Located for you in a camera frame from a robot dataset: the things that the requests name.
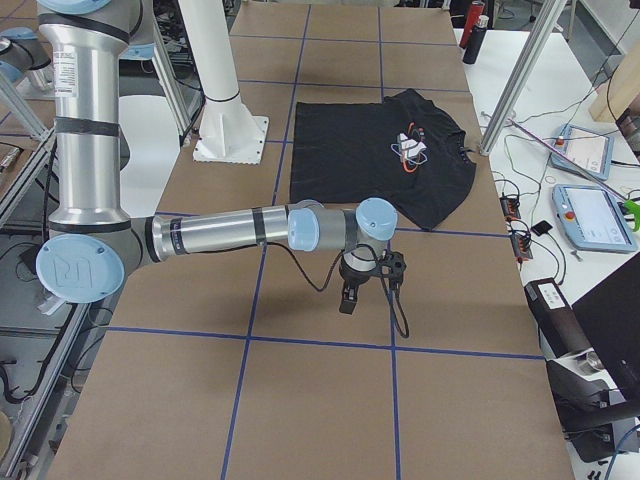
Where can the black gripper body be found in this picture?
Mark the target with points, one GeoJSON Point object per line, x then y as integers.
{"type": "Point", "coordinates": [351, 280]}

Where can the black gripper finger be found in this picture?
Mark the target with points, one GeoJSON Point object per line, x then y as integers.
{"type": "Point", "coordinates": [348, 299]}
{"type": "Point", "coordinates": [354, 295]}

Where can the black graphic t-shirt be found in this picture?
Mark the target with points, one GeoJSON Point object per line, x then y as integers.
{"type": "Point", "coordinates": [405, 150]}

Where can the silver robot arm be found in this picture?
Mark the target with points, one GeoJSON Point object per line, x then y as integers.
{"type": "Point", "coordinates": [94, 244]}

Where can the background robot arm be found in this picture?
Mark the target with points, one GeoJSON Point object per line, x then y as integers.
{"type": "Point", "coordinates": [23, 56]}

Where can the upper orange circuit board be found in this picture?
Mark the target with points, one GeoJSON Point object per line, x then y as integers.
{"type": "Point", "coordinates": [510, 207]}

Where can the orange circuit board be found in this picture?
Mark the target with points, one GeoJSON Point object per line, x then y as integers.
{"type": "Point", "coordinates": [521, 245]}
{"type": "Point", "coordinates": [510, 207]}

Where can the lower orange circuit board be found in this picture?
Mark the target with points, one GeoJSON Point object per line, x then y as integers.
{"type": "Point", "coordinates": [521, 245]}

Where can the small black square pad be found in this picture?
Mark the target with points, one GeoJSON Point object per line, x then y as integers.
{"type": "Point", "coordinates": [541, 228]}

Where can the black label printer box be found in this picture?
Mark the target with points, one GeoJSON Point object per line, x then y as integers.
{"type": "Point", "coordinates": [559, 332]}

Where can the purple metal rod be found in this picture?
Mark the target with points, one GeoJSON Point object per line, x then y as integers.
{"type": "Point", "coordinates": [582, 171]}

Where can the lower teach pendant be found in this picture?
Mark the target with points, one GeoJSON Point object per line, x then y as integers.
{"type": "Point", "coordinates": [591, 219]}

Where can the teach pendant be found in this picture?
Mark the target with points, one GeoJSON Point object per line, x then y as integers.
{"type": "Point", "coordinates": [588, 149]}
{"type": "Point", "coordinates": [591, 219]}

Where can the black monitor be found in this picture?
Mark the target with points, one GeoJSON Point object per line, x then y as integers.
{"type": "Point", "coordinates": [609, 316]}

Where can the black bottle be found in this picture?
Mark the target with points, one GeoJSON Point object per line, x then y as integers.
{"type": "Point", "coordinates": [475, 40]}

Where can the black monitor stand base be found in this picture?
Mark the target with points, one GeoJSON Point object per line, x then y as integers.
{"type": "Point", "coordinates": [596, 416]}

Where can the upper teach pendant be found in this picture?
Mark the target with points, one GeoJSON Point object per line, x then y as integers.
{"type": "Point", "coordinates": [588, 149]}

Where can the green plastic object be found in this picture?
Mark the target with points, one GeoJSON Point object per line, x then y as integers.
{"type": "Point", "coordinates": [632, 208]}

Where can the red bottle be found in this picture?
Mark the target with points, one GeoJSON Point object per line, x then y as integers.
{"type": "Point", "coordinates": [474, 11]}

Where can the wooden board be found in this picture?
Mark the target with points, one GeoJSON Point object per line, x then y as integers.
{"type": "Point", "coordinates": [621, 90]}

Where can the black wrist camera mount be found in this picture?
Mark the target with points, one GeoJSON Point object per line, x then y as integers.
{"type": "Point", "coordinates": [392, 267]}

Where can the white pedestal column with base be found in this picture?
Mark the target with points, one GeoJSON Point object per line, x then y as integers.
{"type": "Point", "coordinates": [228, 132]}

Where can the aluminium frame post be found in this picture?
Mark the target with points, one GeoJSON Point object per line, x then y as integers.
{"type": "Point", "coordinates": [535, 43]}

